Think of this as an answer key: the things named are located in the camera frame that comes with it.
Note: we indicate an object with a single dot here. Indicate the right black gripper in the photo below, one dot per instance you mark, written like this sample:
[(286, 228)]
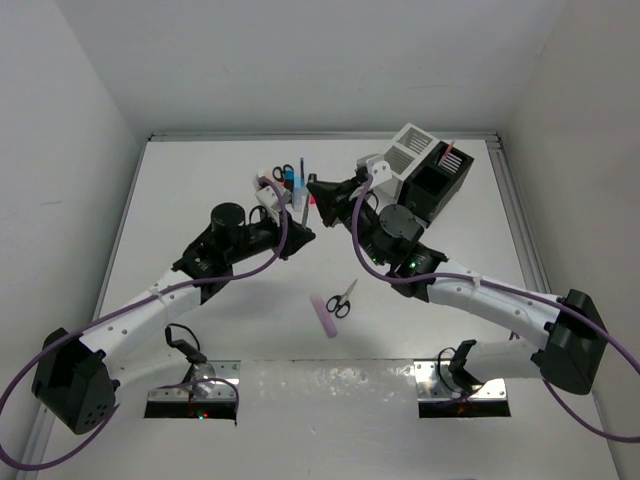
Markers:
[(334, 199)]

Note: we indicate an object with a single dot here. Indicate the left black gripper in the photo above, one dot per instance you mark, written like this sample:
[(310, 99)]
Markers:
[(279, 229)]

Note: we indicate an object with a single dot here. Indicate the blue dark pen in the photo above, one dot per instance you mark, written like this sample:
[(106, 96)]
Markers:
[(303, 191)]

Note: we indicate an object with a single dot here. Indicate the red pen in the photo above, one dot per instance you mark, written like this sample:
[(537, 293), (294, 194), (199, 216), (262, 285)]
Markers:
[(446, 153)]

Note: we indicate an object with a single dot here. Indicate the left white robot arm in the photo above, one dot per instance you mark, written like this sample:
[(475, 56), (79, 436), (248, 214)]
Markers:
[(81, 378)]

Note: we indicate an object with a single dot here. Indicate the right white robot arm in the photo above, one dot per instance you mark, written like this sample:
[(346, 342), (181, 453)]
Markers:
[(558, 338)]

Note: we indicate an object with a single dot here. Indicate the light blue highlighter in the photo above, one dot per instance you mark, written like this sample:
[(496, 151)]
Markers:
[(296, 195)]

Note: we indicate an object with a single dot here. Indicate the blue capped black marker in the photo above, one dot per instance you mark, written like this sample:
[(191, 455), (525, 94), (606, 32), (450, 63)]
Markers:
[(289, 179)]

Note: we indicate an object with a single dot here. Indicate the white pink eraser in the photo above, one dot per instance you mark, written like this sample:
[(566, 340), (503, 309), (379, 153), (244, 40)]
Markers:
[(264, 174)]

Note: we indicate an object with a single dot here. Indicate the black slatted container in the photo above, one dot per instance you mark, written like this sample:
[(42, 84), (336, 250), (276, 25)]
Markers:
[(430, 186)]

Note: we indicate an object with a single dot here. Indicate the white slatted container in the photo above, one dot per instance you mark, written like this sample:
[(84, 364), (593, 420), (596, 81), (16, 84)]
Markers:
[(406, 151)]

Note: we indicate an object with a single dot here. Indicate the purple highlighter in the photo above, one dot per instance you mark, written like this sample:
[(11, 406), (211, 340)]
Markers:
[(324, 316)]

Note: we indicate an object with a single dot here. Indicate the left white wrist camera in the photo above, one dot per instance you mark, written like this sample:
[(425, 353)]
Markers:
[(270, 193)]

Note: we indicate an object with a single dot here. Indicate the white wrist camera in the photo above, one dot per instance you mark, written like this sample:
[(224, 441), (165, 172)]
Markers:
[(373, 168), (270, 193)]

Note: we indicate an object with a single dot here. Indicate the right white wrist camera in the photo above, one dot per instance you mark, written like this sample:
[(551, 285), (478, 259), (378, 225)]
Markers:
[(373, 168)]

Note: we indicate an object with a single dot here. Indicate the blue handled scissors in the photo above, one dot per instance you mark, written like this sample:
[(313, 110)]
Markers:
[(282, 172)]

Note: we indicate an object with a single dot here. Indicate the black handled scissors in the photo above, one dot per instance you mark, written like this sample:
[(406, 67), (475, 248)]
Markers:
[(339, 305)]

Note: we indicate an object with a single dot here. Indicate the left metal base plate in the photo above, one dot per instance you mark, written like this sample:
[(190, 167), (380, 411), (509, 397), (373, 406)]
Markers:
[(217, 382)]

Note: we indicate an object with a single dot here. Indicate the metal base plate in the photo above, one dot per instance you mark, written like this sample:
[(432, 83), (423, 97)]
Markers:
[(217, 382), (431, 388)]

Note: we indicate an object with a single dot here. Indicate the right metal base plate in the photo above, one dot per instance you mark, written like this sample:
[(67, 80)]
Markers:
[(431, 388)]

